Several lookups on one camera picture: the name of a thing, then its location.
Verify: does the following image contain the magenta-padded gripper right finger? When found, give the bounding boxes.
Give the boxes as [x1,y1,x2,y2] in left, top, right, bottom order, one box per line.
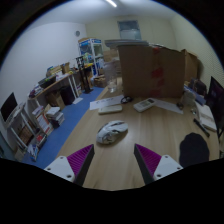
[133,143,184,186]

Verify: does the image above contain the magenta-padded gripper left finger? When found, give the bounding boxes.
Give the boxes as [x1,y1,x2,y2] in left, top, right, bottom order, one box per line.
[43,143,95,187]

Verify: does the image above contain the white grey computer mouse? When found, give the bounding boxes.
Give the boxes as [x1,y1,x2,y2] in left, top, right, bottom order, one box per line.
[96,120,129,145]

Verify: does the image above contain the black round mouse pad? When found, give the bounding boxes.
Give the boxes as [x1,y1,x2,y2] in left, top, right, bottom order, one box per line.
[179,132,211,168]

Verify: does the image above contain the white shelf unit with books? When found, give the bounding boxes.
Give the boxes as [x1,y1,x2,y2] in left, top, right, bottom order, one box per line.
[0,101,48,162]

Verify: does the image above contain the stack of books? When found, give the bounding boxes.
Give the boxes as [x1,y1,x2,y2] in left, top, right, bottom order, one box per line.
[44,106,66,128]

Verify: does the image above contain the black marker pen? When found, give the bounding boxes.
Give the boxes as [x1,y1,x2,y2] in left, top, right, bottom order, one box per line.
[193,117,211,138]

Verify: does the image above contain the open white book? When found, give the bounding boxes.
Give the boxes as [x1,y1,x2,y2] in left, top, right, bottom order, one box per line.
[195,102,218,132]

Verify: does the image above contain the white remote control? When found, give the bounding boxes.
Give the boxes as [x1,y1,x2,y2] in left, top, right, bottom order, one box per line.
[133,97,157,113]

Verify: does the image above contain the white flat rectangular case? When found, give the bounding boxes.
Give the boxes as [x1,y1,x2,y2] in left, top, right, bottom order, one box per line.
[97,104,124,116]

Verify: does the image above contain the blue book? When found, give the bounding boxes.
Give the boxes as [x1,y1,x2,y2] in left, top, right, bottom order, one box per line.
[183,85,207,106]

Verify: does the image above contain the black glasses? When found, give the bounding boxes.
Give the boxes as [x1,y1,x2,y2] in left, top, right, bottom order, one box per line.
[120,95,134,105]

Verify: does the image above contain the black computer monitor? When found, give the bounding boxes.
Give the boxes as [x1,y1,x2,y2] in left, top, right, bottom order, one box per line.
[0,92,19,123]

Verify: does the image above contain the black office chair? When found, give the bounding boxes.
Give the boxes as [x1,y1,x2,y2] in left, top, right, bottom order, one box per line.
[205,76,224,135]

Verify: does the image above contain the black floor stand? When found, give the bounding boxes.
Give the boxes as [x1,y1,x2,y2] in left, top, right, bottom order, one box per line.
[75,55,95,95]

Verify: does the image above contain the large brown cardboard box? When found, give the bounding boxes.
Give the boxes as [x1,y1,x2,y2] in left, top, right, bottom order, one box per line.
[117,44,186,99]

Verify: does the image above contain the clear glass jar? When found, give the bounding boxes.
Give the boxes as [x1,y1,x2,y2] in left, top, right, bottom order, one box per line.
[105,64,119,94]

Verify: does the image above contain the tall open cardboard box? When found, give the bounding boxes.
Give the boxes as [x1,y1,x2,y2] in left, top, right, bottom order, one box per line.
[181,48,200,83]

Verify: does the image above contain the blue white display cabinet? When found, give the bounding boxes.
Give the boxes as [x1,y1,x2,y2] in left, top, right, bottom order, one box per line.
[77,37,105,78]

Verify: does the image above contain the grey door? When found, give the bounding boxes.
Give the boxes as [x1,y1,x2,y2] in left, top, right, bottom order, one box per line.
[116,19,143,41]

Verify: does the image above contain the ceiling tube light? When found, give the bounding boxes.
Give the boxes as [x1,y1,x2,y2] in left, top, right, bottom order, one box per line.
[105,0,119,9]

